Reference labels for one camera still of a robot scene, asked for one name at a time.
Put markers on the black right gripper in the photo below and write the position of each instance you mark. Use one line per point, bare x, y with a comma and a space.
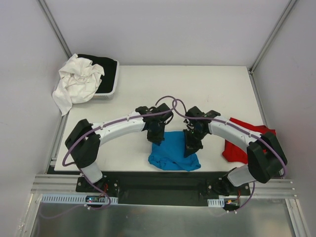
193, 139

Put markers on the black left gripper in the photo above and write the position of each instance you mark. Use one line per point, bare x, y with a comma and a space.
155, 133

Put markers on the blue t-shirt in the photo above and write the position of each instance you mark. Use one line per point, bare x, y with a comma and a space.
169, 155

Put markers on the white laundry basket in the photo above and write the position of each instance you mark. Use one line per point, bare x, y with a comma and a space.
84, 77

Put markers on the white t-shirt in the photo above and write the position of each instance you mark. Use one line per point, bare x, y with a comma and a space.
79, 81

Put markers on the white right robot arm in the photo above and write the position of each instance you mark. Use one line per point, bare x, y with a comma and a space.
265, 157

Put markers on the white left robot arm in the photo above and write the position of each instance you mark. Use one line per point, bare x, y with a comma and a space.
85, 139

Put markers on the black t-shirt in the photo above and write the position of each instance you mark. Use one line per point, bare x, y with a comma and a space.
111, 70

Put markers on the black robot base mount plate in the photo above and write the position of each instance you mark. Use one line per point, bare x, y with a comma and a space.
157, 188

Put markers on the white slotted cable duct right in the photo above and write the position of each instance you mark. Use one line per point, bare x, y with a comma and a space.
216, 202

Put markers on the white slotted cable duct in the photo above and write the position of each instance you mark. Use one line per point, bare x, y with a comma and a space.
78, 199
216, 202

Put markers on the aluminium frame post right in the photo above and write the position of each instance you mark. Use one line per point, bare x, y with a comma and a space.
273, 34

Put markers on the aluminium frame post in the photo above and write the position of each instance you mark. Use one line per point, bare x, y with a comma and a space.
273, 34
54, 26

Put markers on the aluminium table edge rail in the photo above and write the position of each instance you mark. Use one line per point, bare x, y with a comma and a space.
63, 184

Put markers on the white slotted cable duct left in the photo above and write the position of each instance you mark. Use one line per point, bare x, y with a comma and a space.
78, 199

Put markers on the aluminium frame post left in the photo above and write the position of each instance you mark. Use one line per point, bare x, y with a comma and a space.
54, 26

